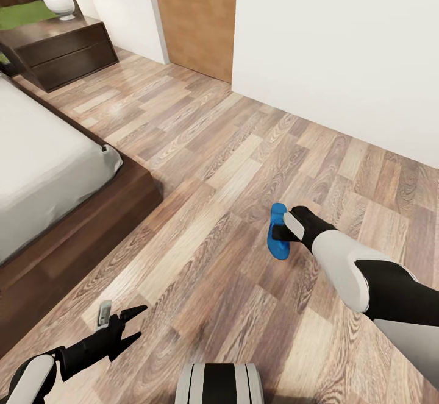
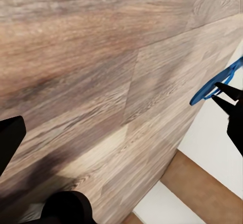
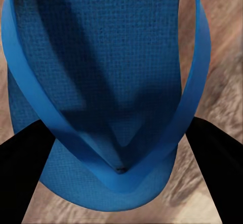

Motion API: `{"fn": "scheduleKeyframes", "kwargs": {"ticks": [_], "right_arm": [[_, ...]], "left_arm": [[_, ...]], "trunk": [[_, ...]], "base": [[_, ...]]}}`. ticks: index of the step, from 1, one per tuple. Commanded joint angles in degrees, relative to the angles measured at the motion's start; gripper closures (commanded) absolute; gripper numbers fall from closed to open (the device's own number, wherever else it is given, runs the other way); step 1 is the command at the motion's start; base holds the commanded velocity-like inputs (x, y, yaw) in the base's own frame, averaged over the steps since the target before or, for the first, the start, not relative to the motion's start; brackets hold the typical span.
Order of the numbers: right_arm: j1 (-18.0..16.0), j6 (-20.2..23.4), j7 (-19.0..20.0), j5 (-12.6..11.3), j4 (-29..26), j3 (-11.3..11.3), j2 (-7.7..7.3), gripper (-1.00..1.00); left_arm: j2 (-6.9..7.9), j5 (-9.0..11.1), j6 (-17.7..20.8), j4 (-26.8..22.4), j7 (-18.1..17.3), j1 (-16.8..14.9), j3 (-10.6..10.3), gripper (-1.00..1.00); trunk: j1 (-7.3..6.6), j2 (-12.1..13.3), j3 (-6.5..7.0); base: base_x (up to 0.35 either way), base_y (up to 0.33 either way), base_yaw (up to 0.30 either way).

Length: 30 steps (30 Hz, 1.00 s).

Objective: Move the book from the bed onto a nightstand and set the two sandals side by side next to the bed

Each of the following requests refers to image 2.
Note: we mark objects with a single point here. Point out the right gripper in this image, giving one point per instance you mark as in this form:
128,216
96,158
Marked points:
235,94

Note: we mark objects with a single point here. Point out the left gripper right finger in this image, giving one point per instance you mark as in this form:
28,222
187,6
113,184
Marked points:
235,131

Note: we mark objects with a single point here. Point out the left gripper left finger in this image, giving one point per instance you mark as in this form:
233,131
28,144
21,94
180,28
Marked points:
12,132

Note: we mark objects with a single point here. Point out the sandal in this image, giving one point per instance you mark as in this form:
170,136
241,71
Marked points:
210,89

